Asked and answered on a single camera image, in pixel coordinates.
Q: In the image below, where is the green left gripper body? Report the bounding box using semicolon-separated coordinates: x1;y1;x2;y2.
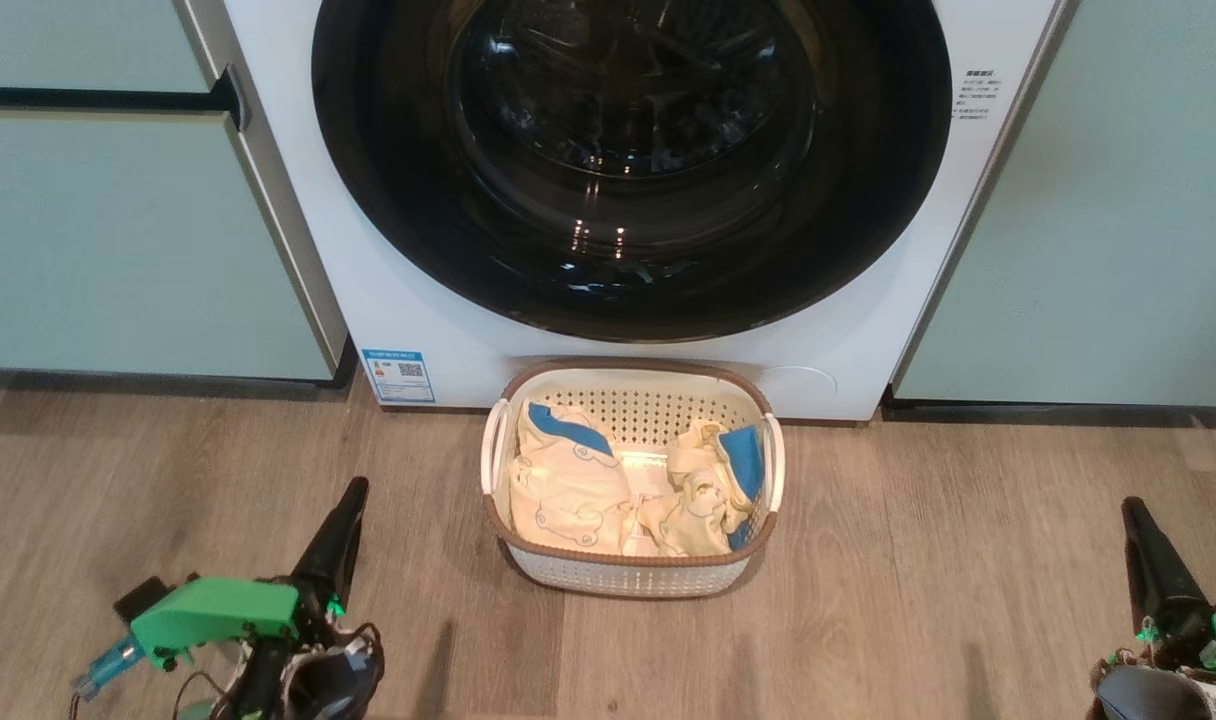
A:
130;577;302;669

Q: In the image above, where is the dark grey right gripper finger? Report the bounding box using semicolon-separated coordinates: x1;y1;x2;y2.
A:
1121;497;1215;647

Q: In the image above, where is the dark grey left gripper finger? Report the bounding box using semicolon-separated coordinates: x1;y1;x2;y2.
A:
290;477;370;614

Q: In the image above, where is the cream baby garment blue collar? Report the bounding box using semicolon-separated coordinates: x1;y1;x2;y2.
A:
508;402;635;557

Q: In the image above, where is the cream baby garment blue lining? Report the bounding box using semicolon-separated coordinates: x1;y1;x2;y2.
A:
633;418;767;559

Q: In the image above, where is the washing machine glass door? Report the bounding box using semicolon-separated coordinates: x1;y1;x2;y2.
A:
311;0;954;344

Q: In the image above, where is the white front-load washing machine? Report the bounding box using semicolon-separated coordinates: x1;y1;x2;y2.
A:
183;0;1079;423

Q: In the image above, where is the pale green cabinet door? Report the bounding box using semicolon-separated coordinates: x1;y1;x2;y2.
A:
893;0;1216;406

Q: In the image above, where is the blue energy label sticker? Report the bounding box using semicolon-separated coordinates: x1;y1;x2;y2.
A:
361;348;437;405

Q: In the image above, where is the white perforated basket brown rim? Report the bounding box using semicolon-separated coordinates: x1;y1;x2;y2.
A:
480;357;787;599

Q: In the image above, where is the blue plug camera cable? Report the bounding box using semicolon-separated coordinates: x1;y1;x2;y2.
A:
72;635;145;701

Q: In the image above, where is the pale green cabinet black handle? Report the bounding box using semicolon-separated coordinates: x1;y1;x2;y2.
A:
0;0;355;387

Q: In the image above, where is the black cabinet bar handle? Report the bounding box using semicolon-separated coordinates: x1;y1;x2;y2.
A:
0;65;250;132

